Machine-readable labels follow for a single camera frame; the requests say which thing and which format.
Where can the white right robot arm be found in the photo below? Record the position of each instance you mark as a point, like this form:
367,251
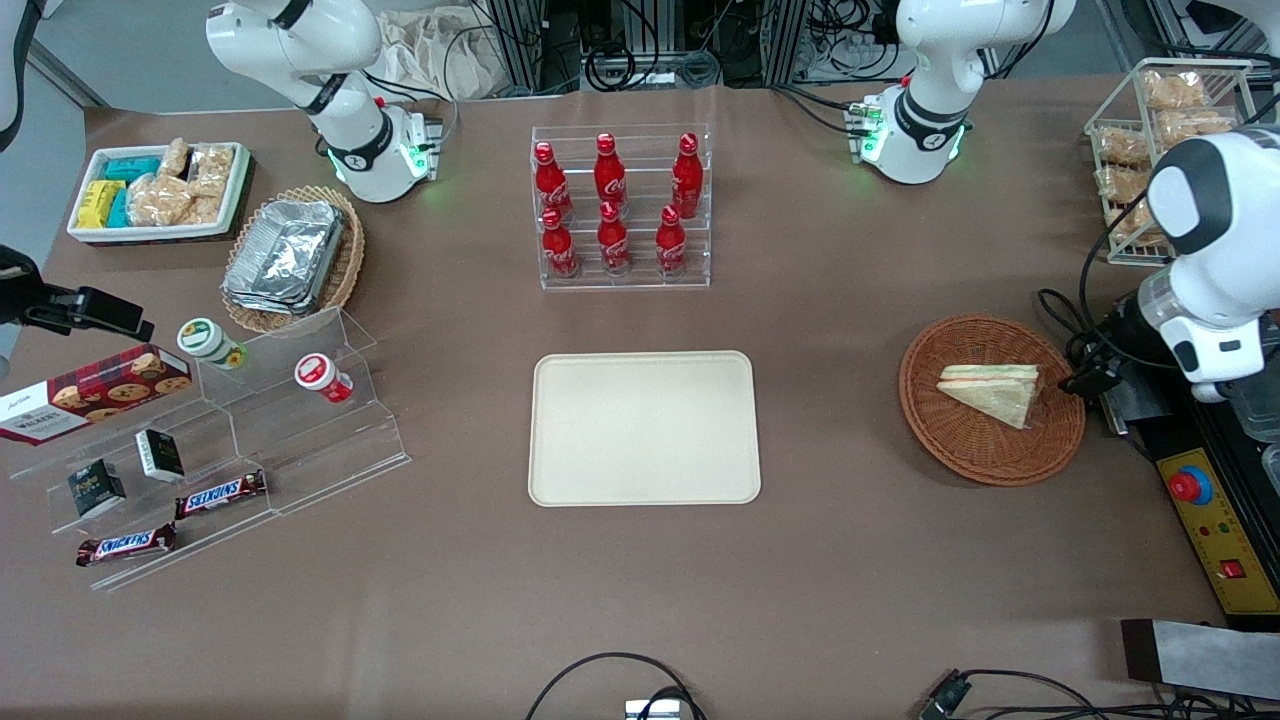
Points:
300,40

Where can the small black white box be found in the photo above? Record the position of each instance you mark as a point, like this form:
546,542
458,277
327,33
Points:
160,455

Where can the teal snack packet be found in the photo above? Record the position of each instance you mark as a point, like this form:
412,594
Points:
132,168

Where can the clear acrylic step stand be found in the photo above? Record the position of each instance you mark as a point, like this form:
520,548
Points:
320,450

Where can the grey metal plate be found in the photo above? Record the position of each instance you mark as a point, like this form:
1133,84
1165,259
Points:
1135,410

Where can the black machine with yellow panel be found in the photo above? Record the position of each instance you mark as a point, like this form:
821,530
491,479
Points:
1160,435

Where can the red lid yogurt cup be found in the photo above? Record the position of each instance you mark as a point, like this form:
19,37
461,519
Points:
318,375

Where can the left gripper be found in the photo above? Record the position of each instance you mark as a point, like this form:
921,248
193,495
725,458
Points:
1128,331

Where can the red tartan cookie box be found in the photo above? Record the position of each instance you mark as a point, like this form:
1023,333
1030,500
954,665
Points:
90,395

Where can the red emergency stop button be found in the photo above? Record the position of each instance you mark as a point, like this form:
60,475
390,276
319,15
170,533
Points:
1190,486

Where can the bagged pastry snack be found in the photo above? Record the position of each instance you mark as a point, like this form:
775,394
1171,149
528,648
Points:
1175,90
1122,185
1195,125
1130,228
1123,147

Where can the triangular sandwich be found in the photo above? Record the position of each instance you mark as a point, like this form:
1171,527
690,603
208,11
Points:
995,395

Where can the yellow snack packet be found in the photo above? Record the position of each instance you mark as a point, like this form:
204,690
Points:
98,203

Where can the stacked aluminium foil containers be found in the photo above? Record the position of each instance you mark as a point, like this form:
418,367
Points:
285,255

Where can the clear plastic container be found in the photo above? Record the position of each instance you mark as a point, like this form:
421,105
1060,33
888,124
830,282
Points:
1260,415

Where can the bagged rice cracker snack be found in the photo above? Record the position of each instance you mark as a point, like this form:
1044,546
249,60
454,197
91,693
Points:
158,202
212,170
174,158

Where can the clear acrylic bottle rack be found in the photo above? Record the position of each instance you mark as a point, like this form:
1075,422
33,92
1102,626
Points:
640,150

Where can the brown snickers bar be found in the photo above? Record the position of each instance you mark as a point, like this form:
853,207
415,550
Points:
220,494
125,545

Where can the beige plastic tray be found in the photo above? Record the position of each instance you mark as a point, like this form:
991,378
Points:
640,430

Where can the grey flat strip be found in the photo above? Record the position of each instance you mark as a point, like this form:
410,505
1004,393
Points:
1200,655

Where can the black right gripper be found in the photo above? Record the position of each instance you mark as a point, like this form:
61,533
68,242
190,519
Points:
18,290

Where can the white rectangular snack tray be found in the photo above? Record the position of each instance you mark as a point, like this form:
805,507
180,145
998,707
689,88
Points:
150,233

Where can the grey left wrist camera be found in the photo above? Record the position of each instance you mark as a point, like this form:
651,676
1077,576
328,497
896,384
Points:
1130,330

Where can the aluminium frame post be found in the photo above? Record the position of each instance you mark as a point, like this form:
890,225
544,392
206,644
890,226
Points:
783,40
518,40

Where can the small silver device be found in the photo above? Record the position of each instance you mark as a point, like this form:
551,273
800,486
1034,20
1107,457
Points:
652,710

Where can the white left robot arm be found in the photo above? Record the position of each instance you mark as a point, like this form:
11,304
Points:
935,60

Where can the green lid yogurt cup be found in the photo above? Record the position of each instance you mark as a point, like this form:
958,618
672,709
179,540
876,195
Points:
205,340

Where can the round brown wicker basket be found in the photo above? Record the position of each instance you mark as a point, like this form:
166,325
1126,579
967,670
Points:
990,455

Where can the oval light wicker basket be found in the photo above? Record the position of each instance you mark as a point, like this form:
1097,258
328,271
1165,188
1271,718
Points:
348,270

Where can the red cola bottle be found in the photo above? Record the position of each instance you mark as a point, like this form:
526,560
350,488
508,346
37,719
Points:
687,178
670,243
609,172
558,248
613,242
550,185

